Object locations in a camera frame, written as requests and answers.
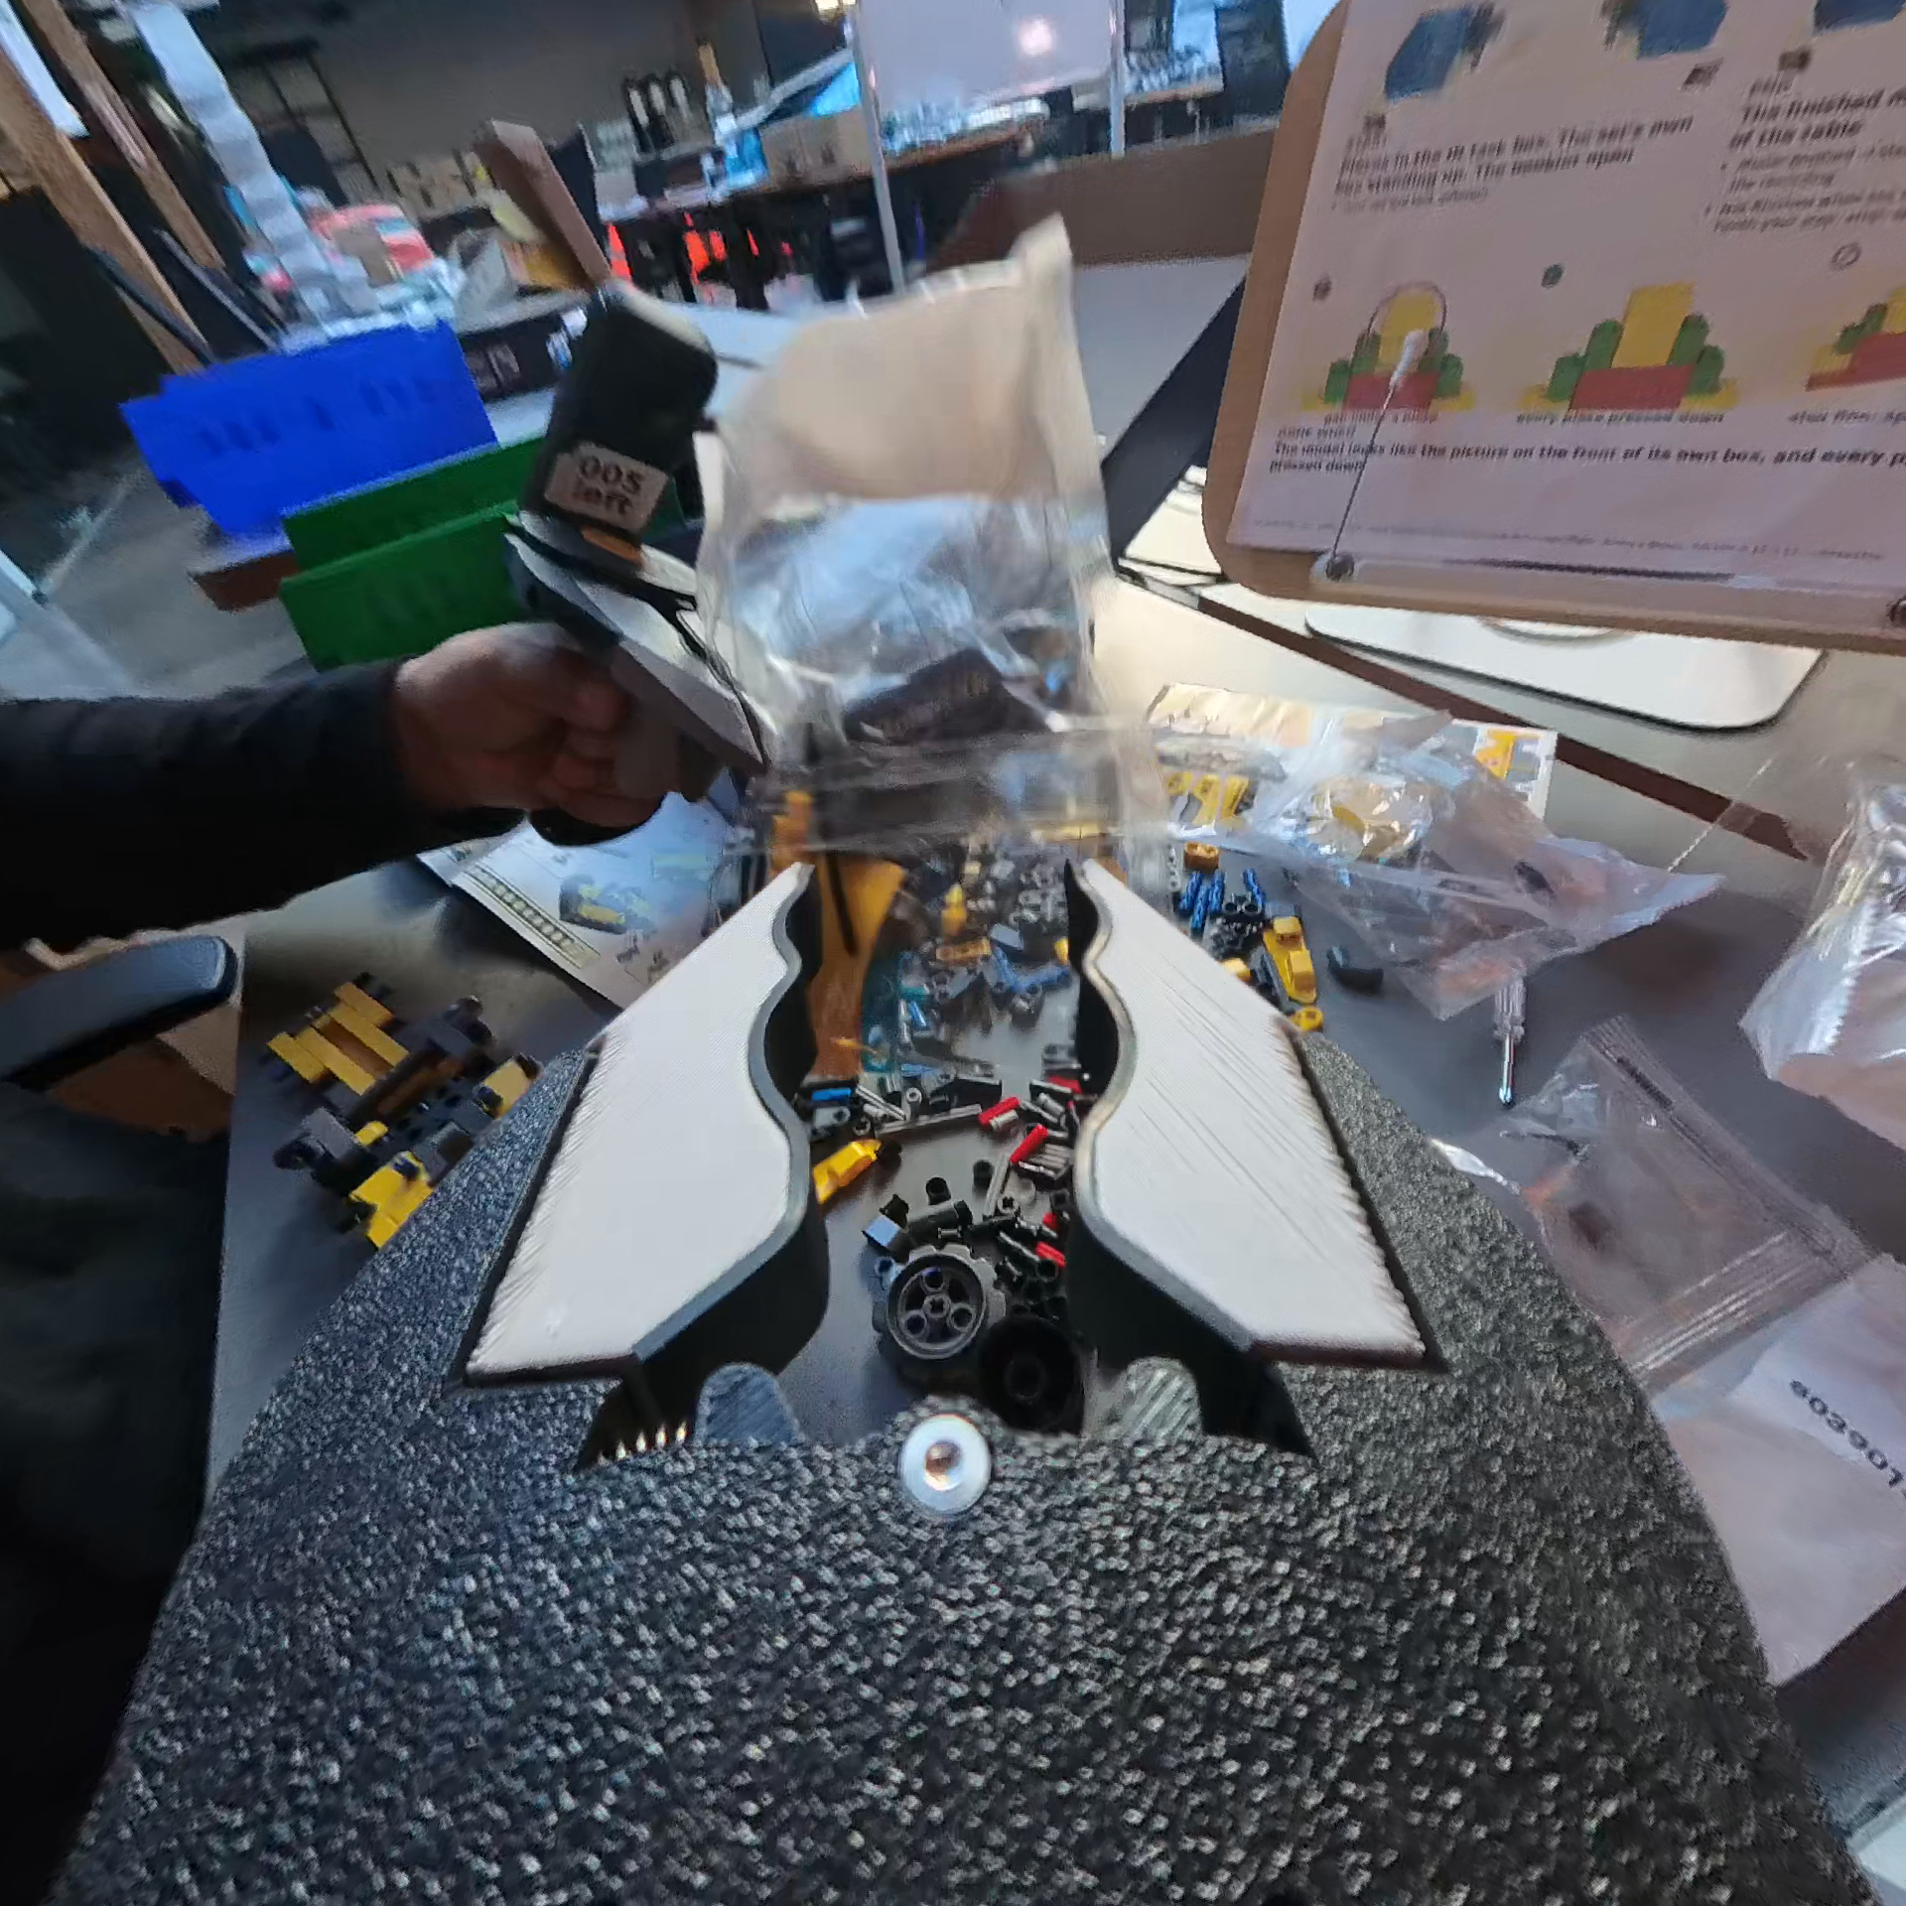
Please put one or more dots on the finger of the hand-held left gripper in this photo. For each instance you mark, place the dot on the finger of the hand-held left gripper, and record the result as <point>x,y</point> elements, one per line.
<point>626,678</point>
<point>670,626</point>

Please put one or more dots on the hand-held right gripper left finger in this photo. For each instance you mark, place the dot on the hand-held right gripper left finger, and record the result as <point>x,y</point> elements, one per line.
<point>670,1176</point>

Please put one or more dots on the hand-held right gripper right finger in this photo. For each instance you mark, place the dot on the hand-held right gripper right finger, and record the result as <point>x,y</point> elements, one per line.
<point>1236,1176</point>

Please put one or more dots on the pile of small building pieces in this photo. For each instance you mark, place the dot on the pile of small building pieces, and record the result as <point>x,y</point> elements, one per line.
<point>1027,1132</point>

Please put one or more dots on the clear plastic parts bag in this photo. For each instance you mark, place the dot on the clear plastic parts bag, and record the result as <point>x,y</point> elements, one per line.
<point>924,447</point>

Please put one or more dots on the person's left forearm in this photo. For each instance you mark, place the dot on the person's left forearm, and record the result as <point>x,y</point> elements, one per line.
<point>193,789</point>

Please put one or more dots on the person's left hand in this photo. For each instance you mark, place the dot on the person's left hand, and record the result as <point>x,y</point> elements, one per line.
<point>491,729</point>

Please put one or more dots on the open instruction booklet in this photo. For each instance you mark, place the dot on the open instruction booklet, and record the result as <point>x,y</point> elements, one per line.
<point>596,908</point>

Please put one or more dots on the green plastic bin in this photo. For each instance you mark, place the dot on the green plastic bin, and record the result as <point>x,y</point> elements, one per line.
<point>388,596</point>

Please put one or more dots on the yellow beams and wheels pile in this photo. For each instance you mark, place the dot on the yellow beams and wheels pile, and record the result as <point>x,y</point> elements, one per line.
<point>938,1307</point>

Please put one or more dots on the small screwdriver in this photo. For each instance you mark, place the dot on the small screwdriver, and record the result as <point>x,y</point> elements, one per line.
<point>1510,1043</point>

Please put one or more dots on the partly built yellow model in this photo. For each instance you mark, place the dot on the partly built yellow model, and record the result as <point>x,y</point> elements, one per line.
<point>372,1073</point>

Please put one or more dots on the blue plastic bin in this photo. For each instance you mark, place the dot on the blue plastic bin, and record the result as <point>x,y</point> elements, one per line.
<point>299,418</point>

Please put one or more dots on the small empty clear bag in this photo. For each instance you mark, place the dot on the small empty clear bag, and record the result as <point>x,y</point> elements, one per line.
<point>1490,894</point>

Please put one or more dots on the yellow black sticker sheet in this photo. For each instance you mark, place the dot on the yellow black sticker sheet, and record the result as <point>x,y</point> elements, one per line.
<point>1214,797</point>

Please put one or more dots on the empty clear bag white label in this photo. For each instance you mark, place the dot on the empty clear bag white label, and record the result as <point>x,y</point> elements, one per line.
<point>1712,1311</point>

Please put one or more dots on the black chair armrest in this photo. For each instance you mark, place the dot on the black chair armrest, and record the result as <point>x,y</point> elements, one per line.
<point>120,997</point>

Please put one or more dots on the person's black clothing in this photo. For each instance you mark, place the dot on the person's black clothing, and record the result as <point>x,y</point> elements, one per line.
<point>74,1414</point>

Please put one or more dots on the instruction sheet on wooden board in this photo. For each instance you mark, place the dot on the instruction sheet on wooden board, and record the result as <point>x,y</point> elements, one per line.
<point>1639,622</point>

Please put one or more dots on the printed instruction sheet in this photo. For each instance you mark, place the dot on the printed instruction sheet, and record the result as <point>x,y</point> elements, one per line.
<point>1563,223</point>

